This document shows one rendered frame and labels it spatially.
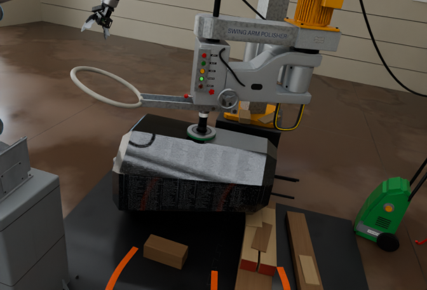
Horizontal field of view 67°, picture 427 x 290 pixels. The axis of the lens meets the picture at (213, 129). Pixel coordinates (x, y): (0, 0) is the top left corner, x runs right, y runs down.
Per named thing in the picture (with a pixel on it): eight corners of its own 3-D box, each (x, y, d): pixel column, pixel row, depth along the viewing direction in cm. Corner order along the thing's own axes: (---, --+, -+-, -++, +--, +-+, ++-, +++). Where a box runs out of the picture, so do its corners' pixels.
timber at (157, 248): (143, 256, 238) (143, 245, 233) (150, 245, 249) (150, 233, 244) (181, 269, 233) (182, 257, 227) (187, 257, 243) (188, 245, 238)
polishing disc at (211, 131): (182, 133, 236) (182, 132, 236) (193, 123, 255) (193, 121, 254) (210, 141, 231) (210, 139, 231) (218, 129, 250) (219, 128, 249)
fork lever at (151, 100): (232, 104, 248) (233, 98, 246) (238, 115, 231) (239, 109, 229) (140, 97, 232) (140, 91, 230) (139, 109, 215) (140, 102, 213)
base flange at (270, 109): (230, 100, 343) (231, 96, 341) (277, 109, 337) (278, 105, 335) (222, 118, 300) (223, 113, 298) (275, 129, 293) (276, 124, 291)
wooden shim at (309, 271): (298, 255, 248) (298, 254, 247) (311, 257, 248) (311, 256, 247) (305, 284, 225) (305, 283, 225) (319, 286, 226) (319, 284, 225)
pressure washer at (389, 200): (394, 230, 303) (434, 150, 264) (394, 255, 274) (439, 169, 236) (355, 215, 315) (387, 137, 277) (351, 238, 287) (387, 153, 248)
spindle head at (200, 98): (236, 99, 248) (246, 40, 228) (243, 110, 229) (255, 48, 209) (189, 96, 240) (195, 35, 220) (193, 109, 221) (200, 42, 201)
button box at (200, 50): (205, 90, 218) (210, 48, 205) (206, 91, 215) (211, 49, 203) (193, 89, 216) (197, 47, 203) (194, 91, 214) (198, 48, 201)
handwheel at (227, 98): (234, 105, 230) (237, 84, 223) (237, 110, 221) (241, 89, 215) (213, 103, 227) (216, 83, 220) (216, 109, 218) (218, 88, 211)
